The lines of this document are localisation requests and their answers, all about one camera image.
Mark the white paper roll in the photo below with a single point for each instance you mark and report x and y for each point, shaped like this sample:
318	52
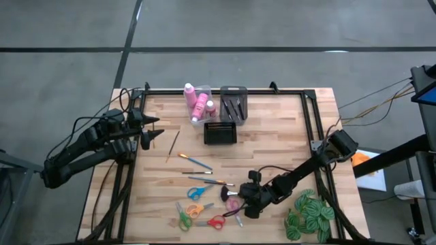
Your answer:
408	189

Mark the clear plastic bin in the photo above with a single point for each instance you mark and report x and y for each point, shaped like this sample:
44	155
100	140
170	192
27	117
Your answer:
204	122

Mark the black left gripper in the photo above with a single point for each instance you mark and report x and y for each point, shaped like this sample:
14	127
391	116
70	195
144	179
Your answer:
134	122

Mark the white paper sheet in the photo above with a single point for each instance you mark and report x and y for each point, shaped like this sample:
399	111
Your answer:
374	180

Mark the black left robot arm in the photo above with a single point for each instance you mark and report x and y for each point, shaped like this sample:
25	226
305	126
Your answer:
85	149

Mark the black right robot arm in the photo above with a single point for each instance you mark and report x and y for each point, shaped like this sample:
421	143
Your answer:
306	166

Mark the green striped potted plant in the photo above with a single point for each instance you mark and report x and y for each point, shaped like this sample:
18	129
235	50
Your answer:
311	214

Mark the brown paintbrush gold ferrule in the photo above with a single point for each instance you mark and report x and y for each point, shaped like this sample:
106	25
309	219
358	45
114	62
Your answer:
173	146

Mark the grey metal cart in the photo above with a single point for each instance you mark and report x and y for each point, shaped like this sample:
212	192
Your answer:
13	170

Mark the monitor with blue screen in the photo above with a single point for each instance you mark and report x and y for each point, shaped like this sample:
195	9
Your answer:
425	97

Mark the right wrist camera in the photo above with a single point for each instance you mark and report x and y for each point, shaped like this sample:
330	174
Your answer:
254	176

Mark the black table frame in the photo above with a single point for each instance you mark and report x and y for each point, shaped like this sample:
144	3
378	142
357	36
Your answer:
306	115

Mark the pink paint bottle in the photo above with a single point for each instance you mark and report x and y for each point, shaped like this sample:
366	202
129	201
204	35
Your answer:
199	107
190	96

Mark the grey translucent plastic bin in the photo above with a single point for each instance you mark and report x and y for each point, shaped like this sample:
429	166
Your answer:
233	90

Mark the black stand beam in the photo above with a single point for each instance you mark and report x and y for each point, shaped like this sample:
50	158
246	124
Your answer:
391	156

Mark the orange object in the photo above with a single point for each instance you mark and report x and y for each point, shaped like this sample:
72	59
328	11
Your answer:
360	159

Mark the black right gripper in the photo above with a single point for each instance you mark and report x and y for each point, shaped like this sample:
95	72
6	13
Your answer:
259	196

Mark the black mesh plastic basket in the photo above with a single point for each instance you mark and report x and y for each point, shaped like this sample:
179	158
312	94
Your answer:
220	133

